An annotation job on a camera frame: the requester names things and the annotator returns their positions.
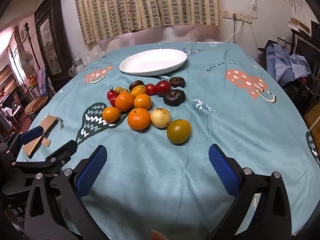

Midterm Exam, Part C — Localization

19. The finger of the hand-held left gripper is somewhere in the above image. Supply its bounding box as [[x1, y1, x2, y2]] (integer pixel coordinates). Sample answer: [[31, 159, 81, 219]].
[[0, 126, 44, 155], [12, 140, 78, 172]]

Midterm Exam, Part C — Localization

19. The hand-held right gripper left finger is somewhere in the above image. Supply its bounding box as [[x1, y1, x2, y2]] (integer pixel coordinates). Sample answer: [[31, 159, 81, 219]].
[[24, 145, 108, 240]]

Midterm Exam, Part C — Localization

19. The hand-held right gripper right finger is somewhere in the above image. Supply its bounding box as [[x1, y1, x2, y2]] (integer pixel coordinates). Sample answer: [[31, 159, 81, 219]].
[[208, 144, 293, 240]]

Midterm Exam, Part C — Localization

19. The green yellow round fruit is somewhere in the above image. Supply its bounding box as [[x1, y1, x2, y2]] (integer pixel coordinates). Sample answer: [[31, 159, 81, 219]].
[[167, 119, 192, 144]]

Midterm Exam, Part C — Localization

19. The small orange mandarin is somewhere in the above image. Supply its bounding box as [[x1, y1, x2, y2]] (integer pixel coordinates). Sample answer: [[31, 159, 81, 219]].
[[102, 107, 121, 123]]

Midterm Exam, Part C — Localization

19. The pale yellow round fruit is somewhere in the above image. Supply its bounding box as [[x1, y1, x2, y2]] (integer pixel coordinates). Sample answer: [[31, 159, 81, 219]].
[[150, 107, 172, 128]]

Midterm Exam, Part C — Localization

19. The yellow orange tomato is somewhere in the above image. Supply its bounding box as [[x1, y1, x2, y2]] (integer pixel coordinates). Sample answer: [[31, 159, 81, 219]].
[[130, 85, 147, 98]]

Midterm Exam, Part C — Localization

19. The large dark red tomato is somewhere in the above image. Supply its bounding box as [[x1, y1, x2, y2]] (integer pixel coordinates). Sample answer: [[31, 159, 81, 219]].
[[155, 80, 172, 97]]

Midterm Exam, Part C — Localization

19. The white oval plate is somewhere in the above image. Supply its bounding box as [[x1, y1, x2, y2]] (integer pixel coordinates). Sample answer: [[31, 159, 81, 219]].
[[119, 49, 188, 76]]

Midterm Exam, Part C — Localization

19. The person's right hand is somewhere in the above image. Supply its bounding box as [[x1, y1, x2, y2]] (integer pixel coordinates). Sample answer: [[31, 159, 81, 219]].
[[151, 229, 168, 240]]

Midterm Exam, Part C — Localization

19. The brown cardboard piece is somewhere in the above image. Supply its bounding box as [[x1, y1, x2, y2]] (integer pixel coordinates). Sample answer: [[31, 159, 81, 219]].
[[23, 115, 59, 158]]

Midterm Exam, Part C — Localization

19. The chair with brown cushion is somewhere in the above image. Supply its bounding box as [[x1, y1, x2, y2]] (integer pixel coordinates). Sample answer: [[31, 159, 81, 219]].
[[24, 67, 50, 117]]

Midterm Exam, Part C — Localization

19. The teal printed tablecloth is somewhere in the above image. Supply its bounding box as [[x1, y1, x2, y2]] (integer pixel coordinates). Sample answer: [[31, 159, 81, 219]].
[[16, 41, 320, 240]]

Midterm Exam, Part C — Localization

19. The wooden bookshelf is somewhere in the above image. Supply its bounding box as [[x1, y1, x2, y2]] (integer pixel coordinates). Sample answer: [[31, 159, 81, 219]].
[[0, 64, 20, 98]]

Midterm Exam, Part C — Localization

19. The standing fan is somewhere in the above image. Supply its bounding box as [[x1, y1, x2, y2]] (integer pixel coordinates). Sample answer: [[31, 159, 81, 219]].
[[19, 51, 35, 85]]

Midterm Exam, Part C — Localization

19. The white kettle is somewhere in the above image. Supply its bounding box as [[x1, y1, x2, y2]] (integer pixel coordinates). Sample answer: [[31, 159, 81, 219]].
[[69, 56, 84, 78]]

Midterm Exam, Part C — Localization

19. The dark wooden framed cabinet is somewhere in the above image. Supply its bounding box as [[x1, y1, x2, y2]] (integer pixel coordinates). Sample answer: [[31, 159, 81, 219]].
[[34, 0, 75, 83]]

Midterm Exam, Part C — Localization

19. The dark brown wrinkled date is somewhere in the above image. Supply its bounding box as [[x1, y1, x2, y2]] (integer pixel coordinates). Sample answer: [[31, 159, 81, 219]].
[[129, 80, 145, 92]]

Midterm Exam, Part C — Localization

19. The dark coat stand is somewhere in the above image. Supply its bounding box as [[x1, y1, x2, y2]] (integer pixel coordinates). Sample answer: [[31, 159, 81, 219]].
[[23, 22, 32, 53]]

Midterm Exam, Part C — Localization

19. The blue clothes pile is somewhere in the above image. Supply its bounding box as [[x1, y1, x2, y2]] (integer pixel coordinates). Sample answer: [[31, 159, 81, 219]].
[[265, 42, 312, 87]]

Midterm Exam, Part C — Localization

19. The black monitor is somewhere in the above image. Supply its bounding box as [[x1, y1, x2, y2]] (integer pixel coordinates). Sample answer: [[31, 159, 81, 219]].
[[295, 34, 320, 63]]

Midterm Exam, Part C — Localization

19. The striped checked curtain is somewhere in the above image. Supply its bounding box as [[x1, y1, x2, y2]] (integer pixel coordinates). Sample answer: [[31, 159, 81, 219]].
[[72, 0, 220, 45]]

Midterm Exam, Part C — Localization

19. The white power cable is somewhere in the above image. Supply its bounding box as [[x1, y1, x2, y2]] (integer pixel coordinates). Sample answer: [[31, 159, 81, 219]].
[[225, 19, 244, 43]]

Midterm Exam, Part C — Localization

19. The white wall socket strip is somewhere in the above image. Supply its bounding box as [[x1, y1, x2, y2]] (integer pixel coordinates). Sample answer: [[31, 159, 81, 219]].
[[232, 12, 252, 23]]

